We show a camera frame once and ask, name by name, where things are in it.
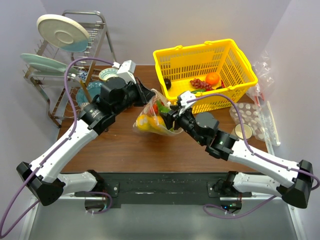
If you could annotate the steel dish rack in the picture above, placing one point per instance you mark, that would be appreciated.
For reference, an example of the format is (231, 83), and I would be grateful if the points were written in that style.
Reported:
(55, 88)

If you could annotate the small blue white bowl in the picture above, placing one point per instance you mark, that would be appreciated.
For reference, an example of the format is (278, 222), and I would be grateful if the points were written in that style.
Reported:
(82, 74)

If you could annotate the dark avocado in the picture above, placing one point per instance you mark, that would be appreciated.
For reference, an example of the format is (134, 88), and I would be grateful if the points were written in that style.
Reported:
(168, 83)

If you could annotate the red apple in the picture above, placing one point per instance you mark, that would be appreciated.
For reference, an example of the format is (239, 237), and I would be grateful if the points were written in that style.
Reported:
(155, 108)

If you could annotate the polka dot plastic bag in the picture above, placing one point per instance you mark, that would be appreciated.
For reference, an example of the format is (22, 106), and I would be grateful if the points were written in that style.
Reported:
(258, 119)

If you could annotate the red grape bunch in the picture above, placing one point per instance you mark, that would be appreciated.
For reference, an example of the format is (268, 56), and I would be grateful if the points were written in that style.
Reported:
(201, 85)

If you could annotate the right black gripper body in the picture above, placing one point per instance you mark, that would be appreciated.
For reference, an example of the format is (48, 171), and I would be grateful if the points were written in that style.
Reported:
(183, 119)

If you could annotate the pale green plate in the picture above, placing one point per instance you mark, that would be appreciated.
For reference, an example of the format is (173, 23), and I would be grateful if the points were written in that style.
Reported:
(39, 63)

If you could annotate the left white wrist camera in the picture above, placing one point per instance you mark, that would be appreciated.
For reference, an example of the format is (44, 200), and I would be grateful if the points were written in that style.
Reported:
(125, 70)

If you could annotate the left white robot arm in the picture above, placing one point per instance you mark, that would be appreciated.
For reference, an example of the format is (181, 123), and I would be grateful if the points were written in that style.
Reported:
(43, 174)

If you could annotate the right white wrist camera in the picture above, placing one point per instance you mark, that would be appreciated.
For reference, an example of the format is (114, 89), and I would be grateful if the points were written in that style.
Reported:
(186, 100)

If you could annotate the orange fruit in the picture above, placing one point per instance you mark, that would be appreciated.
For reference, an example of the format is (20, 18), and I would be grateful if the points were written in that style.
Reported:
(212, 78)

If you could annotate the teal rimmed yellow bowl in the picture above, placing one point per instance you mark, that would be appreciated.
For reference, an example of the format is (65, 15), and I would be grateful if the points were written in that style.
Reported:
(107, 73)

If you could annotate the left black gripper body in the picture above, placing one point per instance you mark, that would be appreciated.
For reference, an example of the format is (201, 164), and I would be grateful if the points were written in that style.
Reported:
(134, 95)

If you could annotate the yellow lemon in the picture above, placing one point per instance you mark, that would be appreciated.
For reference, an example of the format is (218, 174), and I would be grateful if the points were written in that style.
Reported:
(142, 123)

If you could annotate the white paper cup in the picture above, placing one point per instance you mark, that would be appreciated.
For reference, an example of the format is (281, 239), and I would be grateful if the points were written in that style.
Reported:
(240, 132)

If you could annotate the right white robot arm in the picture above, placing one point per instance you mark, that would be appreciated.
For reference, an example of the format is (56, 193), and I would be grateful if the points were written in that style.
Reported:
(290, 180)

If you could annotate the clear zip top bag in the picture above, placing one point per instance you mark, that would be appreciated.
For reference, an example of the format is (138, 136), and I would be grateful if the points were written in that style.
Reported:
(164, 106)

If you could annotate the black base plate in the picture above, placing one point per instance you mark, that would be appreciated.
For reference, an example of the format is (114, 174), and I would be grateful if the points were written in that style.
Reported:
(165, 188)

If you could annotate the crumpled clear plastic bag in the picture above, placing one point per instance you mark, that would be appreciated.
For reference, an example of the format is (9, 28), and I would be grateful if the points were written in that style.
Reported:
(262, 68)

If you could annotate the yellow banana bunch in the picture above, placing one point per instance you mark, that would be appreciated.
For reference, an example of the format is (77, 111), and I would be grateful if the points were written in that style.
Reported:
(157, 123)

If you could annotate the white and teal plate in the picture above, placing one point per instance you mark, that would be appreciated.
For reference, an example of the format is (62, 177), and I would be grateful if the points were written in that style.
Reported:
(63, 33)

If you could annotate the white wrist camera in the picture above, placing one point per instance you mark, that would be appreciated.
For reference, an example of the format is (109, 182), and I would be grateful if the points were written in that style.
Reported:
(125, 70)
(186, 100)

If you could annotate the teal scalloped plate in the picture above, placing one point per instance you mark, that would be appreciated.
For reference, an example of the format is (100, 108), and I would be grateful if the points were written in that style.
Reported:
(93, 88)

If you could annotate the yellow plastic shopping basket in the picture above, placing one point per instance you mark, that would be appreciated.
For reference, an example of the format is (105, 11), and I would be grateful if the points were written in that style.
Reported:
(181, 64)

